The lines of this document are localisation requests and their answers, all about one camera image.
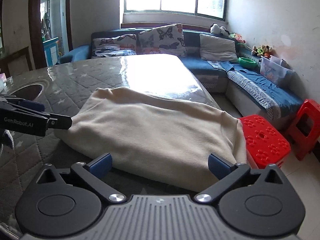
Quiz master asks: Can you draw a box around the round black table stove recess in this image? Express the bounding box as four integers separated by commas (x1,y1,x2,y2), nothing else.
9,81,48,101

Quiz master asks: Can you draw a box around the clear plastic storage box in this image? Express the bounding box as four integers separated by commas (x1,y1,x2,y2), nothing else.
260,57,294,88

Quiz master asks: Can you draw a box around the blue corner sofa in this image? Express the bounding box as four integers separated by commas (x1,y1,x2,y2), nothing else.
57,27,304,131

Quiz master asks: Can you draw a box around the plush toy pile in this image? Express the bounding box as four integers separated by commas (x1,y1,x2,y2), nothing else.
251,44,273,59

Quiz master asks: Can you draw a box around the blue white small cabinet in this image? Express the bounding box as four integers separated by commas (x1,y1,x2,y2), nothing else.
43,37,59,67

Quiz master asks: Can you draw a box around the cream beige garment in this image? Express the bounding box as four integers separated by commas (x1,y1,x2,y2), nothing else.
54,87,247,191

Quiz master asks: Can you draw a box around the grey plain cushion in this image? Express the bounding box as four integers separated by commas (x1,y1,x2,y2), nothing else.
200,34,238,63

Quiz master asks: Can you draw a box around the green plastic bowl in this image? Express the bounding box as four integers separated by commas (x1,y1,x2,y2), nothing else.
238,57,257,69

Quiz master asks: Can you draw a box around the butterfly print cushion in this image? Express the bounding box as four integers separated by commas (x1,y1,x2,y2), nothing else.
138,23,187,57
91,34,137,59

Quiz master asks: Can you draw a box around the pink tissue pack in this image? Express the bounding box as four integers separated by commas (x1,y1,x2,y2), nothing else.
0,73,7,92

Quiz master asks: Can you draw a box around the red plastic stool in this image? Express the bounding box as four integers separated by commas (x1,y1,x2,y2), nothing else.
284,99,319,161
240,115,291,169

